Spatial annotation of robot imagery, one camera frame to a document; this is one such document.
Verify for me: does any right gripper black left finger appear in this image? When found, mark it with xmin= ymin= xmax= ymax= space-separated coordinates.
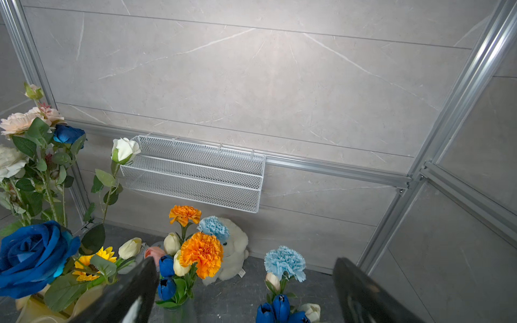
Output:
xmin=71 ymin=258 xmax=159 ymax=322

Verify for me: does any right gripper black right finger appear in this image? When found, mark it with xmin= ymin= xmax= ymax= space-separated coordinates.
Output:
xmin=333 ymin=258 xmax=422 ymax=323

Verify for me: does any yellow wavy glass vase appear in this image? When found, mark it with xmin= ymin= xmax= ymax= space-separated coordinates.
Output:
xmin=16 ymin=285 xmax=105 ymax=322

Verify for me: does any blue rose top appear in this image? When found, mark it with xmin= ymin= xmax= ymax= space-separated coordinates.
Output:
xmin=53 ymin=124 xmax=86 ymax=145

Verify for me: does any blue rose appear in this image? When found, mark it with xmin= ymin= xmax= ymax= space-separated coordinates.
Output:
xmin=1 ymin=221 xmax=80 ymax=299
xmin=53 ymin=124 xmax=86 ymax=145

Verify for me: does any clear green glass vase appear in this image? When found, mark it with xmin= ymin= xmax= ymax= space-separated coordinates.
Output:
xmin=161 ymin=299 xmax=198 ymax=323

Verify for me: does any blue rose in grey vase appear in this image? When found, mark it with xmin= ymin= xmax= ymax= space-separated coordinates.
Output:
xmin=1 ymin=221 xmax=80 ymax=299

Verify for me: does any light blue carnation middle vase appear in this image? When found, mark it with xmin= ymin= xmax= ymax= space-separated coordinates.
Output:
xmin=197 ymin=216 xmax=230 ymax=244

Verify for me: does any cream tulip bud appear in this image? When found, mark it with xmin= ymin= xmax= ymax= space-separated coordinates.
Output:
xmin=118 ymin=238 xmax=142 ymax=260

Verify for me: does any small yellow sunflower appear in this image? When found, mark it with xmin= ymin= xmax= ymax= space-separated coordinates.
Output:
xmin=72 ymin=247 xmax=117 ymax=283

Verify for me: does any light blue carnation upper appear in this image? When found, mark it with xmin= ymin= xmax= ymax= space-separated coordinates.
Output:
xmin=264 ymin=246 xmax=306 ymax=282

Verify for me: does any orange carnation large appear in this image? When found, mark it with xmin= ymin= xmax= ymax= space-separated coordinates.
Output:
xmin=178 ymin=232 xmax=223 ymax=279

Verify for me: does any orange carnation small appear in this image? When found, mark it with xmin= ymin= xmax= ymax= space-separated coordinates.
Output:
xmin=169 ymin=205 xmax=202 ymax=227

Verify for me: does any white rose tall stem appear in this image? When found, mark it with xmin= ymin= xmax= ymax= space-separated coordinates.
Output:
xmin=111 ymin=138 xmax=141 ymax=165

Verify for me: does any white rose centre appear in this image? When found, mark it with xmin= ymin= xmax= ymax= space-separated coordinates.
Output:
xmin=0 ymin=145 xmax=28 ymax=180

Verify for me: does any peach rose pair top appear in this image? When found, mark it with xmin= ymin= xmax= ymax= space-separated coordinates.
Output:
xmin=1 ymin=104 xmax=66 ymax=137

